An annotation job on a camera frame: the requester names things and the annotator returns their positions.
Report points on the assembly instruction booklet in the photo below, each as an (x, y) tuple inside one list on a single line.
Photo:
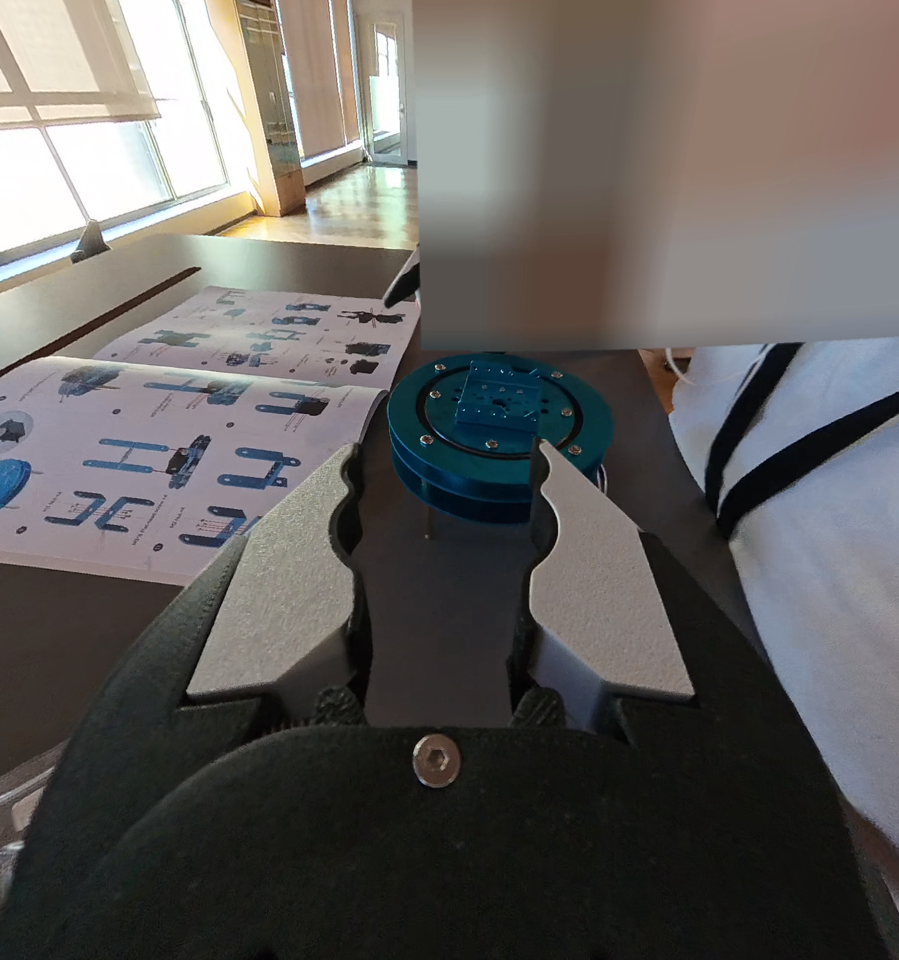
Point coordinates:
[(194, 420)]

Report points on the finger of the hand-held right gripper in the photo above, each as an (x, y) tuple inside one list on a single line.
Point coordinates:
[(408, 289)]

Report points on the blue round turntable base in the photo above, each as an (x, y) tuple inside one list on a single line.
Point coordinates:
[(487, 409)]

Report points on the large glass window wall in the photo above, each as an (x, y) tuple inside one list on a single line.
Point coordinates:
[(119, 165)]

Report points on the small grey triangular stand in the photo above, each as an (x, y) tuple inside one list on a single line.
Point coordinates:
[(89, 246)]

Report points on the wooden glass display cabinet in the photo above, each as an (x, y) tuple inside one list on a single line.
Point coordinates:
[(273, 112)]

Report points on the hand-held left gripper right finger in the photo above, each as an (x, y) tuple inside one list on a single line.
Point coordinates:
[(607, 607)]

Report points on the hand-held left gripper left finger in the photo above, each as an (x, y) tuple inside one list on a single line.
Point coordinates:
[(284, 600)]

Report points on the beige roller blind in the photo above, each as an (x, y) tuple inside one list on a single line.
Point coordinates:
[(44, 60)]

